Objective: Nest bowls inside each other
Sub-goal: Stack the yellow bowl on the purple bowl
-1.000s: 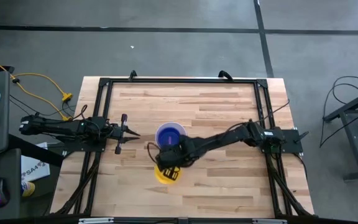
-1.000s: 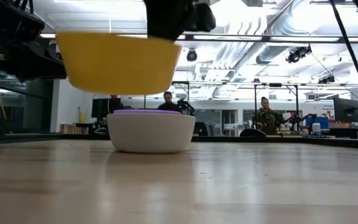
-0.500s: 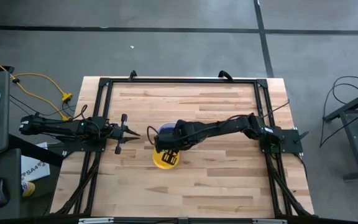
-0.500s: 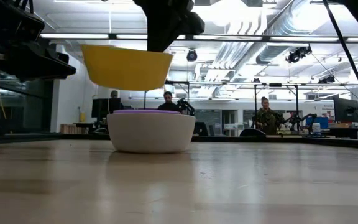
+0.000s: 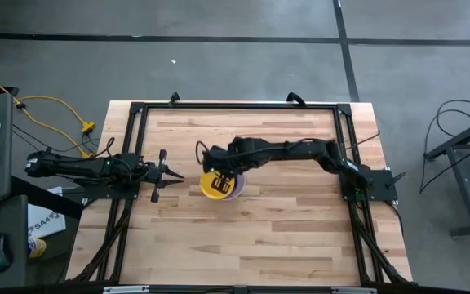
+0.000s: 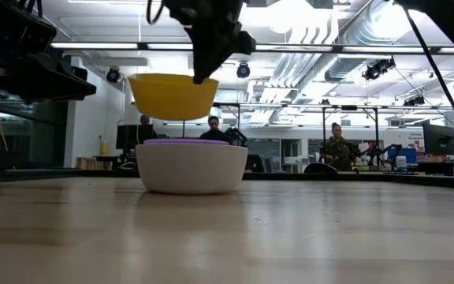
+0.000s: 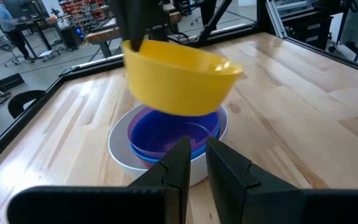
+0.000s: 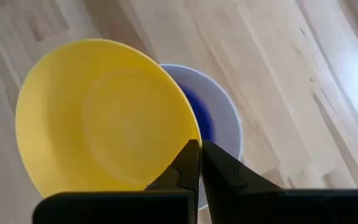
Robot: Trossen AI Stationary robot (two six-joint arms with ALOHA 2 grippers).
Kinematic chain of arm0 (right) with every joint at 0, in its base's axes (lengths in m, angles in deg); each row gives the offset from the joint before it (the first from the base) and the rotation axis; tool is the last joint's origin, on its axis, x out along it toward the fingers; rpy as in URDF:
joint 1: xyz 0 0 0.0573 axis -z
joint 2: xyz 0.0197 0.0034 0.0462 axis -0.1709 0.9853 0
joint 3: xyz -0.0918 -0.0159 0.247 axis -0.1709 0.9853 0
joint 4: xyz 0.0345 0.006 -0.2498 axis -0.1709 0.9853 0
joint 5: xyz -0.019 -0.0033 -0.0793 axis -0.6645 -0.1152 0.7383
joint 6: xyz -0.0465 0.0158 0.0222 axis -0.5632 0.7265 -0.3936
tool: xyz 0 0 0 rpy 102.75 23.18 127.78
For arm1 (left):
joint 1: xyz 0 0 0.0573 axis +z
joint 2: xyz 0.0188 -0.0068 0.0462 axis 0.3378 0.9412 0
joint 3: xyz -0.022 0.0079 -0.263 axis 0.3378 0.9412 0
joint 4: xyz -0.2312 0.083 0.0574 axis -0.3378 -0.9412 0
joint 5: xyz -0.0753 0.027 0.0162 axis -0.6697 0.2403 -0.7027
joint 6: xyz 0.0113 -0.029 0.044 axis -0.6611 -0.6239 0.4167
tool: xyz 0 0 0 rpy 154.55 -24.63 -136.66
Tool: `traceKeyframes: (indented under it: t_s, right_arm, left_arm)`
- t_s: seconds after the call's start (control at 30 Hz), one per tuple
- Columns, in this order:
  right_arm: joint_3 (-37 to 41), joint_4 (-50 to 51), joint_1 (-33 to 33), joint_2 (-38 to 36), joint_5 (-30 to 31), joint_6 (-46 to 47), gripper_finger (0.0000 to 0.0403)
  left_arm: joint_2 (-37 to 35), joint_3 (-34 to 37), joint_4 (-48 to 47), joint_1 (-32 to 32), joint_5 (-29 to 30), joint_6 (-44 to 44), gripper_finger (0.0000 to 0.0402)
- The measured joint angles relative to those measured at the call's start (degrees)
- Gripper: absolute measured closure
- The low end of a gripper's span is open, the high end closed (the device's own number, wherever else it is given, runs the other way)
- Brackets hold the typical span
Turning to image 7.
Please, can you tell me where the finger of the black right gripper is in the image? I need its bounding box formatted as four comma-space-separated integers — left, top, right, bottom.
110, 0, 157, 52

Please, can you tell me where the person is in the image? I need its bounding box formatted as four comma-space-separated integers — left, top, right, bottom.
0, 0, 36, 62

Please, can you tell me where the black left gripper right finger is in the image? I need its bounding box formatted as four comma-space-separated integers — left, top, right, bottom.
206, 136, 358, 224

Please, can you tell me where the yellow plastic bowl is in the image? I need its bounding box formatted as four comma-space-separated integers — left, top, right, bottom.
121, 39, 244, 117

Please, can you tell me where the silver aluminium extrusion piece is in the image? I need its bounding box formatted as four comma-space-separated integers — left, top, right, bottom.
265, 0, 288, 39

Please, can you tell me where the black work desk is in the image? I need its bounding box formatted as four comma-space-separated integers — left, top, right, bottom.
14, 15, 62, 60

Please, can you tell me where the black drawer cabinet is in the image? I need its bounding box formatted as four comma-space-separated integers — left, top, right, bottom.
283, 12, 335, 50

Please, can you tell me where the black floor box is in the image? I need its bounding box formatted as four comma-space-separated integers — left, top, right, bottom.
0, 73, 25, 94

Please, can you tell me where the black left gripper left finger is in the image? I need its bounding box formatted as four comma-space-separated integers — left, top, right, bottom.
7, 136, 192, 224

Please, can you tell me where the purple plastic bowl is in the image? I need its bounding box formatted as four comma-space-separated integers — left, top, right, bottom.
127, 106, 222, 160

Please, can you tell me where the black computer tower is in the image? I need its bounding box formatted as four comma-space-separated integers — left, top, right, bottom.
61, 24, 85, 49

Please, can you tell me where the desk with black legs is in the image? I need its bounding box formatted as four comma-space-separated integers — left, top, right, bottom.
85, 12, 183, 59

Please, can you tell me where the white bowl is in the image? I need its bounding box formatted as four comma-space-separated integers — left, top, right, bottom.
108, 102, 229, 187

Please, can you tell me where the grey swivel chair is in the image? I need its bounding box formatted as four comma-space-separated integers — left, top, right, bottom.
0, 34, 23, 68

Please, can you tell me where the shelf with red bins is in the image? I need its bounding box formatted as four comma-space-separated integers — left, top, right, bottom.
57, 0, 108, 32

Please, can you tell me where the blue plastic bowl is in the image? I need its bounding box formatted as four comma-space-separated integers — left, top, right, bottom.
129, 124, 222, 165

